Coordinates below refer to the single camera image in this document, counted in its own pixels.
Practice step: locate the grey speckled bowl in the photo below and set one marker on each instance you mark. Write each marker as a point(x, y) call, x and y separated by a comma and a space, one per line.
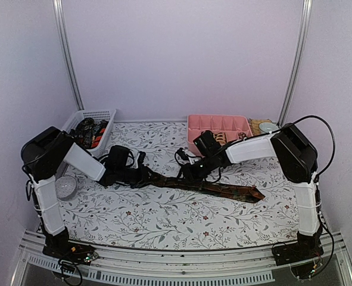
point(65, 187)

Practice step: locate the pile of dark ties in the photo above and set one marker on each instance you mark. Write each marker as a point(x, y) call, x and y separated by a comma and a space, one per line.
point(88, 133)

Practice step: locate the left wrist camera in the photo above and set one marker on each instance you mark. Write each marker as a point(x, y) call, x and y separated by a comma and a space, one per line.
point(139, 160)

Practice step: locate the floral patterned table mat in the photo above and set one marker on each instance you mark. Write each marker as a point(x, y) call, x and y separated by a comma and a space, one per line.
point(173, 219)

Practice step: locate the brown green patterned tie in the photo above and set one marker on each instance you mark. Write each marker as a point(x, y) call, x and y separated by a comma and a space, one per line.
point(247, 194)

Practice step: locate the right aluminium frame post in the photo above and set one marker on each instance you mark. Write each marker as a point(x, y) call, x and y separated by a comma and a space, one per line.
point(299, 51)

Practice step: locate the front aluminium rail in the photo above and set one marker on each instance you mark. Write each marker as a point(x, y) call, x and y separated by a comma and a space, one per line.
point(237, 266)

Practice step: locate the white plastic mesh basket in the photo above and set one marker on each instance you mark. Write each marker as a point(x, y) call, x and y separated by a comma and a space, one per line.
point(97, 115)

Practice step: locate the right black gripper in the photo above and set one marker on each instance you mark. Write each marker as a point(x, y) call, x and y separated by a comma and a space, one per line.
point(190, 174)

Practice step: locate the dark red rolled tie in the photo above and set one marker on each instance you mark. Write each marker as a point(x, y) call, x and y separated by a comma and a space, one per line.
point(242, 136)

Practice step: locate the yellow patterned rolled tie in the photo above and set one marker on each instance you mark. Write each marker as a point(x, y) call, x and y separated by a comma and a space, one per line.
point(220, 138)

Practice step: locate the left aluminium frame post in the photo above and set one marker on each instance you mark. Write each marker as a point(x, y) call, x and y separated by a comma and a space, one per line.
point(65, 46)

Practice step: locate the light blue ceramic bowl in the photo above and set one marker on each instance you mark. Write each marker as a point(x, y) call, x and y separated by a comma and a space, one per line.
point(266, 127)

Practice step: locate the pink divided organizer box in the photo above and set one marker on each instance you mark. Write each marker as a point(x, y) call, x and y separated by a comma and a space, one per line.
point(230, 126)

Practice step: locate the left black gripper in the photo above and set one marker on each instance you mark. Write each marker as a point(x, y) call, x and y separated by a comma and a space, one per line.
point(144, 178)

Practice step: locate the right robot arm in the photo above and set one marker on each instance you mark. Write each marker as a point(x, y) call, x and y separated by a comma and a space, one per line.
point(297, 158)

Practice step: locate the aluminium frame post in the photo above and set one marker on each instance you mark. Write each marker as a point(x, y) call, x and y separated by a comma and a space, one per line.
point(299, 51)
point(65, 46)

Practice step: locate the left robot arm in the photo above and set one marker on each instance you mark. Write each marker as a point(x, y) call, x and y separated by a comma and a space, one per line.
point(46, 158)

